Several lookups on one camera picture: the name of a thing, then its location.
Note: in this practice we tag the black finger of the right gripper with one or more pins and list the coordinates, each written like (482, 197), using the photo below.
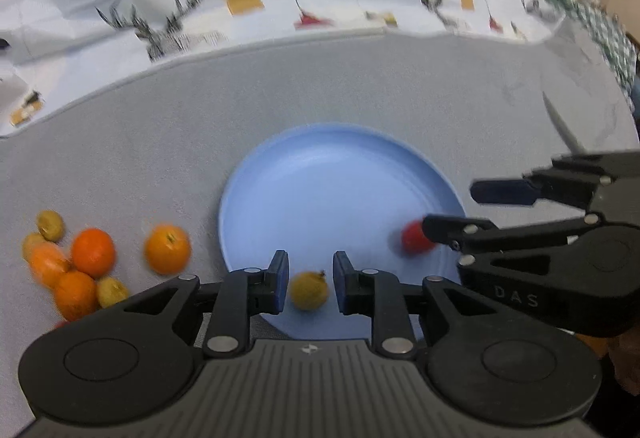
(571, 180)
(471, 237)

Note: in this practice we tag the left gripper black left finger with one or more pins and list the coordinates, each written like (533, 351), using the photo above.
(135, 358)

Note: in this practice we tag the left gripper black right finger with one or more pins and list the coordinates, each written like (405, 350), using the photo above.
(488, 360)

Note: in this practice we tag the red tomato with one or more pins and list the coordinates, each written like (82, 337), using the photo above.
(413, 241)

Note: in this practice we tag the yellow fruit bottom pile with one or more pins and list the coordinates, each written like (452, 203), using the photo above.
(110, 291)

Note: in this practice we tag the orange mandarin plastic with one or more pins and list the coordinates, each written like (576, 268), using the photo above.
(48, 263)

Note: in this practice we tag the small yellow-green lime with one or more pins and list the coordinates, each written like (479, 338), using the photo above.
(51, 226)

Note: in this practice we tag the small yellow fruit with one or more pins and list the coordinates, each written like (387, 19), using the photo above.
(30, 242)

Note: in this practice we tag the small yellow lemon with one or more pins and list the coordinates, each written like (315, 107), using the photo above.
(309, 290)

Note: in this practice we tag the grey knife blade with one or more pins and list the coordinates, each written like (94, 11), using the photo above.
(571, 141)

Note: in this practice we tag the blue round plate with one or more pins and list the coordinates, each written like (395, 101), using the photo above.
(323, 188)

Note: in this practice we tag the green checkered cloth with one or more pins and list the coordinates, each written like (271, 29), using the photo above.
(605, 31)

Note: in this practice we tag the grey table cloth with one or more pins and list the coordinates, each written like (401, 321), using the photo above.
(159, 148)

